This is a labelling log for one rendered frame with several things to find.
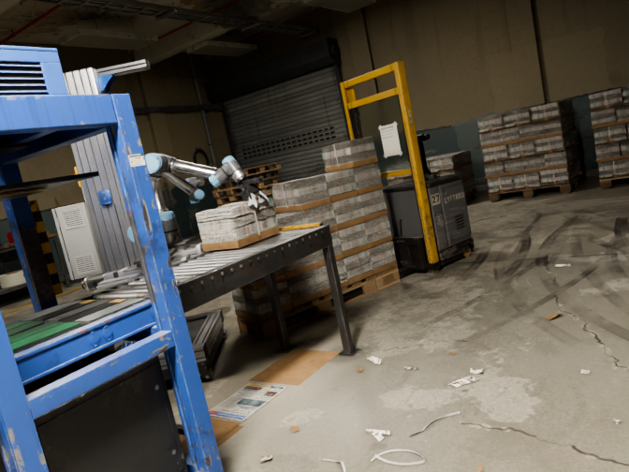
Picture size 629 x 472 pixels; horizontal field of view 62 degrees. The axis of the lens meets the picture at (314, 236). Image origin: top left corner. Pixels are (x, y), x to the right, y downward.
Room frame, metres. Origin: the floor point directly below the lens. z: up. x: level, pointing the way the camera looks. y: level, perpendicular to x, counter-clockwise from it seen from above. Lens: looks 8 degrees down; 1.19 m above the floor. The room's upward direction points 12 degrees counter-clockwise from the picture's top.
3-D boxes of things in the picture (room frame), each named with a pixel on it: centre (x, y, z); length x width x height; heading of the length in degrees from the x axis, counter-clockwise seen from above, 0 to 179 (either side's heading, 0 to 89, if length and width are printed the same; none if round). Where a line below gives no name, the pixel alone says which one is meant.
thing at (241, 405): (2.72, 0.54, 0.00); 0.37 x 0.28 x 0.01; 144
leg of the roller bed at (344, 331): (3.12, -0.06, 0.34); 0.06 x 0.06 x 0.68; 54
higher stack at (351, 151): (4.61, -0.44, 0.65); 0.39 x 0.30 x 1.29; 36
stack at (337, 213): (4.18, 0.15, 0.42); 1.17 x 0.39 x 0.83; 126
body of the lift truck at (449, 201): (5.09, -1.08, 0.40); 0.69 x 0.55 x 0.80; 36
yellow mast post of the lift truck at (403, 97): (4.60, -0.98, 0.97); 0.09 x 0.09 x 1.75; 36
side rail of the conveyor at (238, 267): (2.60, 0.31, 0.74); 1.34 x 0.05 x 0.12; 144
